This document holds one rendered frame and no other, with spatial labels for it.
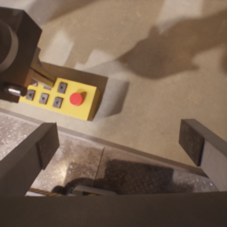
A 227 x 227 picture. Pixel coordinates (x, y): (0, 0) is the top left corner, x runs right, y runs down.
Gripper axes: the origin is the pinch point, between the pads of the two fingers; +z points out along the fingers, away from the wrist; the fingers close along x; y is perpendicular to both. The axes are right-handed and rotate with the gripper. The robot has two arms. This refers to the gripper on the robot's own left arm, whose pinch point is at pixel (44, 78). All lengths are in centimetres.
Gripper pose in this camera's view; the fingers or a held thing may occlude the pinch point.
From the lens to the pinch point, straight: 38.7
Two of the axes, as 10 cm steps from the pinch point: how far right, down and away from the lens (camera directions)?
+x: 2.7, -9.6, 0.6
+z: 1.3, 1.0, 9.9
